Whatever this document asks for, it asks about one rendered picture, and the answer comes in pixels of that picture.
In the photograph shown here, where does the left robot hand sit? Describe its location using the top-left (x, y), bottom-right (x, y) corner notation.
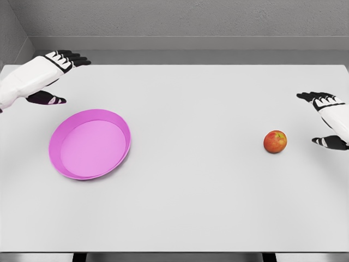
top-left (10, 50), bottom-right (92, 106)

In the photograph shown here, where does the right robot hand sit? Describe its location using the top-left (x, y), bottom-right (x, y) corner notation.
top-left (296, 91), bottom-right (349, 151)

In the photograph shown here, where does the pink round plate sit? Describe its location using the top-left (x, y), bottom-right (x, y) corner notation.
top-left (48, 109), bottom-right (132, 182)

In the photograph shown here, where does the red apple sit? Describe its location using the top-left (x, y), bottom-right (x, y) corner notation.
top-left (263, 130), bottom-right (288, 154)

